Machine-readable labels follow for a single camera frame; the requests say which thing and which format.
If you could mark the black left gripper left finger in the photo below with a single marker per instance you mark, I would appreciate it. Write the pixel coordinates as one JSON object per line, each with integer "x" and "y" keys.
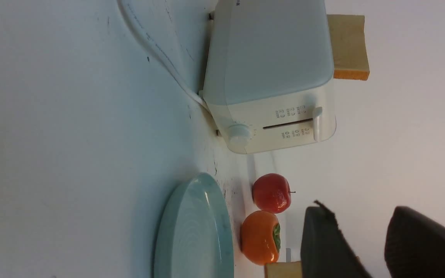
{"x": 324, "y": 252}

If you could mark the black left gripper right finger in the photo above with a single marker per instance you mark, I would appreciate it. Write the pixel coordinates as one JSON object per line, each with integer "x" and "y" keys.
{"x": 415, "y": 245}

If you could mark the toast slice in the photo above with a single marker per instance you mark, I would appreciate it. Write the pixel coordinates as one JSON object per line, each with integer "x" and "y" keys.
{"x": 347, "y": 34}
{"x": 283, "y": 270}

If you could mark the white two-slot toaster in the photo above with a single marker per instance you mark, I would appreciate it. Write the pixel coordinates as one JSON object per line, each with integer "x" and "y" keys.
{"x": 269, "y": 77}

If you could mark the orange persimmon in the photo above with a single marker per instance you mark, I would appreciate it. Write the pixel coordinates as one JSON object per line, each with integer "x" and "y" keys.
{"x": 260, "y": 238}

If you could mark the red apple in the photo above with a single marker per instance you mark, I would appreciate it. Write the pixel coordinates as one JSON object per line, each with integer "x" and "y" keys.
{"x": 272, "y": 193}

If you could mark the light green plate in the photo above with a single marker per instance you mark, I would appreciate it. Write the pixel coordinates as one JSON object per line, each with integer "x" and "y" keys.
{"x": 195, "y": 237}

